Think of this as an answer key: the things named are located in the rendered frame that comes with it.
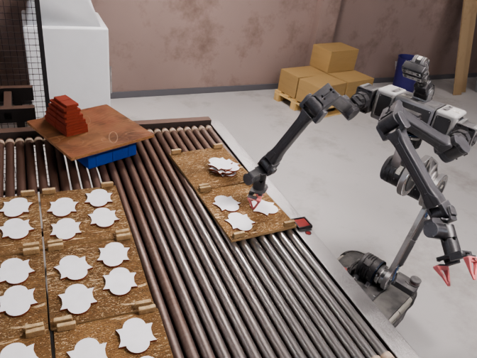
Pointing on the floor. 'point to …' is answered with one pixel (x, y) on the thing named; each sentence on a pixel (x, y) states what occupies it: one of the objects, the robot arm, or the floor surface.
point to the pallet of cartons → (322, 75)
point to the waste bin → (402, 74)
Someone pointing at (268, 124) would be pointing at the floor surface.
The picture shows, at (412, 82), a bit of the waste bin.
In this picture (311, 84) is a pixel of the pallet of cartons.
